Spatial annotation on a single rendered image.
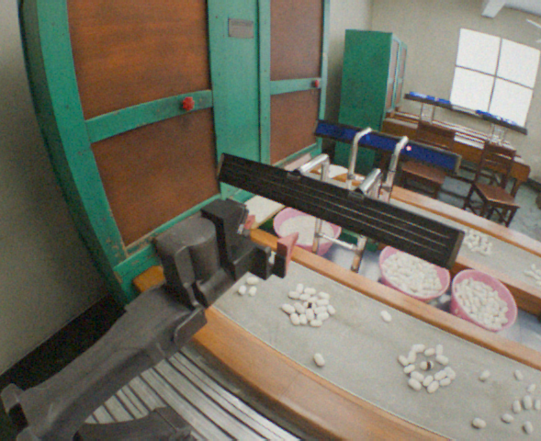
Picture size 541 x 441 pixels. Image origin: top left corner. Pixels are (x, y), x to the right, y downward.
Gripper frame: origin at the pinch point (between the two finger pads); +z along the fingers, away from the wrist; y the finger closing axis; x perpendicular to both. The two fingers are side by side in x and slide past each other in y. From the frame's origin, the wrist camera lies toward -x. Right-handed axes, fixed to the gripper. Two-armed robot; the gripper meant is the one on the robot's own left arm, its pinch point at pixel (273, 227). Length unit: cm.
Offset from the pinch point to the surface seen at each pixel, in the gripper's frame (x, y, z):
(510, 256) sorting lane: 32, -76, 80
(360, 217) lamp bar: -0.4, -12.7, 12.6
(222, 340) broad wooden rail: 30.9, 6.6, -11.8
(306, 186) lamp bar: -2.4, 0.8, 14.1
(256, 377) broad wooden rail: 31.0, -6.1, -14.6
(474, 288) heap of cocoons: 33, -56, 49
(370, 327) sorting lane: 33.1, -23.7, 14.5
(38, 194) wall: 16, 121, -27
